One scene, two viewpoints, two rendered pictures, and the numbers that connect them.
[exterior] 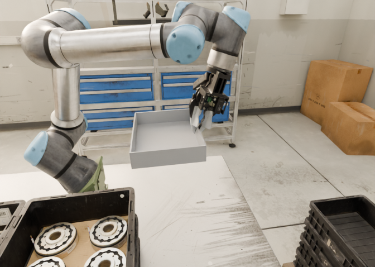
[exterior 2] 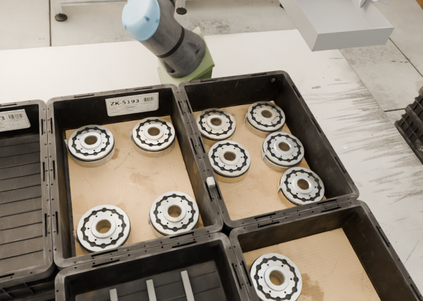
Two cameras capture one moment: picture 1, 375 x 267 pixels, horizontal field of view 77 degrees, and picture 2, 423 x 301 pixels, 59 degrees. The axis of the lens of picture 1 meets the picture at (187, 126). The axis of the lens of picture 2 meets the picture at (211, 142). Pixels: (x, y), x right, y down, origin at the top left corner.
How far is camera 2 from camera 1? 0.56 m
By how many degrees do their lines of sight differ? 28
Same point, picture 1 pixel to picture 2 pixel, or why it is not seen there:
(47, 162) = (160, 36)
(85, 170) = (197, 46)
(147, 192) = not seen: hidden behind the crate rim
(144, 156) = (330, 38)
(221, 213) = (342, 99)
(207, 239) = (335, 125)
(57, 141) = (166, 7)
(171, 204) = not seen: hidden behind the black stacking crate
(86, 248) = (246, 133)
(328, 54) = not seen: outside the picture
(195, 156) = (378, 38)
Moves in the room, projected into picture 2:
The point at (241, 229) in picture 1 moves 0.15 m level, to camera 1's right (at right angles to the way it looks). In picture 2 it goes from (367, 116) to (408, 116)
